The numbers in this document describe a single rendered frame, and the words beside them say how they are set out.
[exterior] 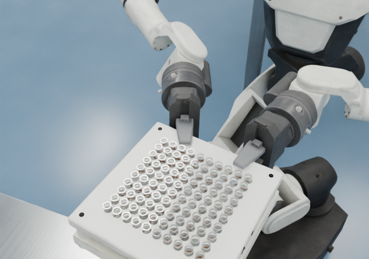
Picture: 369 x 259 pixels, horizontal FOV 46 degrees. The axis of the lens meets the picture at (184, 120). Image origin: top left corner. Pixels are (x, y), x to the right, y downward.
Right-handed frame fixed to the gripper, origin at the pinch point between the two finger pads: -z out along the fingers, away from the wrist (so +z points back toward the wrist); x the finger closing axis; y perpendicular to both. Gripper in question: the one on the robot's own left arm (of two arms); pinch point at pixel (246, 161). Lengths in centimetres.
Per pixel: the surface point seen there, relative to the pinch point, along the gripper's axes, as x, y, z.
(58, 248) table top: 18.2, 23.1, -25.5
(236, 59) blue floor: 99, 95, 155
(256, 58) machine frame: 51, 51, 98
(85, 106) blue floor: 101, 135, 65
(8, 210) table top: 18.2, 37.7, -26.3
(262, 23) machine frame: 34, 51, 98
